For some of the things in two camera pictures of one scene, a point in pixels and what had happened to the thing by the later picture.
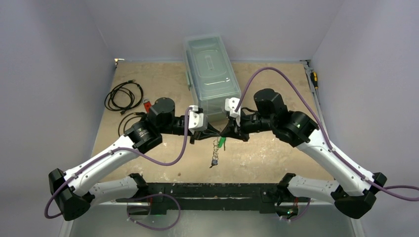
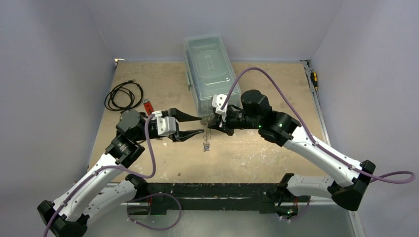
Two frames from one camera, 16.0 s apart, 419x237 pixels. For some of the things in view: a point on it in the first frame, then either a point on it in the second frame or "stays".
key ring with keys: x=215 y=155 to x=207 y=136
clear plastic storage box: x=210 y=76 stays
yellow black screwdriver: x=314 y=77 stays
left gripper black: x=199 y=135 to x=181 y=116
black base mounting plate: x=163 y=197 stays
